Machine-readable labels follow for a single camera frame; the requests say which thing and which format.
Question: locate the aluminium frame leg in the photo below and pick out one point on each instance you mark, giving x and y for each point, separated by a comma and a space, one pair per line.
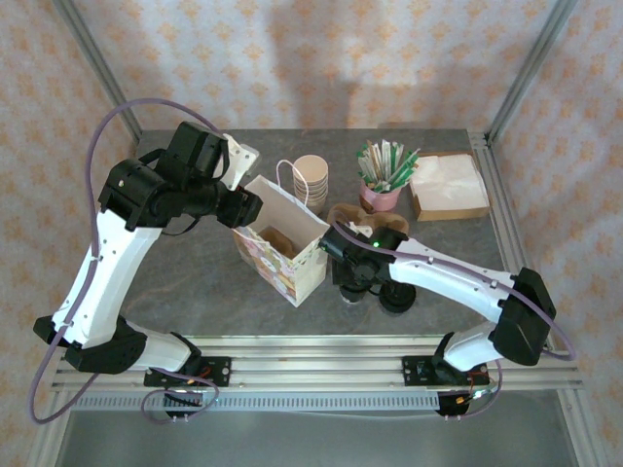
581, 428
48, 438

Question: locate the white napkin stack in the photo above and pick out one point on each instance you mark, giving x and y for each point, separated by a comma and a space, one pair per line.
448, 180

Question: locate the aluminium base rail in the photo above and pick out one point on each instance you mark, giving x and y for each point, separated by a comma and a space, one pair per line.
316, 370

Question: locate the stack of paper cups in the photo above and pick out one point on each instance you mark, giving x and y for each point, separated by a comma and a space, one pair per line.
311, 168

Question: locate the bundle of wrapped stirrers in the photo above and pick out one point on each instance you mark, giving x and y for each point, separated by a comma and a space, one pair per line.
384, 165

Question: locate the white printed paper bag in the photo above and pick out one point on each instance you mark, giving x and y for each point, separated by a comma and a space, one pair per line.
272, 272

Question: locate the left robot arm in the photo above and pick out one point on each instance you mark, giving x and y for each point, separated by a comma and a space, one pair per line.
112, 272

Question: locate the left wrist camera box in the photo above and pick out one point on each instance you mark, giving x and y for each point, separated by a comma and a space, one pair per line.
241, 160

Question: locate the aluminium side rail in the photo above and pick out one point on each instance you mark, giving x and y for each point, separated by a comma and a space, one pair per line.
508, 233

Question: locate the pink holder cup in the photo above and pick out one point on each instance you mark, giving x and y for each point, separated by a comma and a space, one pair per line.
384, 199

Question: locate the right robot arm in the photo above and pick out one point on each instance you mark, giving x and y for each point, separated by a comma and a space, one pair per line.
452, 292

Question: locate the aluminium frame upright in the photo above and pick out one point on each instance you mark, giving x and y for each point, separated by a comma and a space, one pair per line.
103, 73
529, 73

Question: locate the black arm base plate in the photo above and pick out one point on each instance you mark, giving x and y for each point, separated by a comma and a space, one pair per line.
219, 370
414, 370

